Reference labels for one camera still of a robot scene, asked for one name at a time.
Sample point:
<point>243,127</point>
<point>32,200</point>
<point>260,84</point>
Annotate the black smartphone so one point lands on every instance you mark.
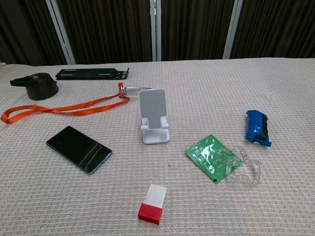
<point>76,147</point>

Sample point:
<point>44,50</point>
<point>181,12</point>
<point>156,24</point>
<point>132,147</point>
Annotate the white phone stand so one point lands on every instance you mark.
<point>152,110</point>

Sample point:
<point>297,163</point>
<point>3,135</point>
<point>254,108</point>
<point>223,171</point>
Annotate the black bracket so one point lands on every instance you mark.
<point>86,73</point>

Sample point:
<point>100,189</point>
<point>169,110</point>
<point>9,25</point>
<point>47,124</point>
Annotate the clear badge holder with clip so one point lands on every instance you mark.
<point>134,89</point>

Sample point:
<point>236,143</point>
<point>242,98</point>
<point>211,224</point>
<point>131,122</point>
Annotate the green foil packet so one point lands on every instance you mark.
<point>206,157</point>

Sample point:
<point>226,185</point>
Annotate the beige woven tablecloth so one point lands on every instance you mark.
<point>221,98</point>

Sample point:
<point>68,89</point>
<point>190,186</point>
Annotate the red and white box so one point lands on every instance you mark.
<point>153,201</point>

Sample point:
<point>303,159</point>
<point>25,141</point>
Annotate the blue wrapped packet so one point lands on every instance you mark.
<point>254,125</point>

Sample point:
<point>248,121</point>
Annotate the dark pleated curtain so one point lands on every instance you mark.
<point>110,29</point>

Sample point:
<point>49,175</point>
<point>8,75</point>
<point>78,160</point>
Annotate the clear plastic clip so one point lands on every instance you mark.
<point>254,169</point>

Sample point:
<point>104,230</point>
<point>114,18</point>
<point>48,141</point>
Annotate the white metal frame post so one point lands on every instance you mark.
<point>232,29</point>
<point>155,32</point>
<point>62,34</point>

